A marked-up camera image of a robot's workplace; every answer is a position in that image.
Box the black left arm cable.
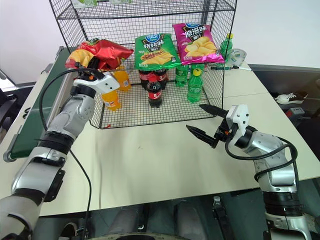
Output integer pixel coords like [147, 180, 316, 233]
[39, 67, 104, 227]

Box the black office chair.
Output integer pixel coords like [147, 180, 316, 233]
[0, 86, 19, 131]

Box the white brown sneaker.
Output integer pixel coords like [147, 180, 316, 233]
[274, 91, 309, 105]

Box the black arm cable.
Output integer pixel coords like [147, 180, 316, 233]
[39, 67, 104, 227]
[224, 136, 300, 184]

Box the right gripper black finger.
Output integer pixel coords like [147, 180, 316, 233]
[198, 103, 229, 119]
[185, 124, 217, 149]

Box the orange soda bottle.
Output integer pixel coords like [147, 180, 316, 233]
[100, 90, 122, 112]
[112, 69, 132, 93]

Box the green conveyor belt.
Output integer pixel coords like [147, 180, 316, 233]
[2, 46, 76, 163]

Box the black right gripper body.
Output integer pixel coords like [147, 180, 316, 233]
[211, 117, 238, 149]

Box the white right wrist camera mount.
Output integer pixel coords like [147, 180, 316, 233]
[224, 104, 250, 148]

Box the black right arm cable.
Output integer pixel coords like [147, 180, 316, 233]
[224, 136, 300, 184]

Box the black metal bracket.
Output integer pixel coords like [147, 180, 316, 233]
[212, 196, 231, 240]

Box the white printed pouch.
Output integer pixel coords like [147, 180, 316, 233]
[229, 48, 248, 67]

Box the magenta chips bag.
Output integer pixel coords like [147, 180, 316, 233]
[172, 22, 226, 66]

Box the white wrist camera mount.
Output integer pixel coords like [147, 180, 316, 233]
[73, 74, 121, 96]
[224, 104, 250, 148]

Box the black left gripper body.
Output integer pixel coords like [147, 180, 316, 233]
[73, 66, 104, 81]

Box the black wire rack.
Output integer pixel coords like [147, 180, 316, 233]
[48, 0, 238, 130]

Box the grey electronic box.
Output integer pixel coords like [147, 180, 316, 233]
[284, 106, 310, 119]

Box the green chips bag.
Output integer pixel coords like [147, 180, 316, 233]
[134, 33, 182, 71]

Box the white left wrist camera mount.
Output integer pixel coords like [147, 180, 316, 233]
[73, 74, 121, 96]

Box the green black pen tool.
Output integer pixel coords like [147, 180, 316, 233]
[210, 64, 241, 71]

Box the cola bottle red label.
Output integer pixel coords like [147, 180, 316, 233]
[138, 68, 153, 91]
[154, 67, 169, 91]
[146, 76, 163, 109]

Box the red chips bag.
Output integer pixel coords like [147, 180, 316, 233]
[64, 37, 135, 73]

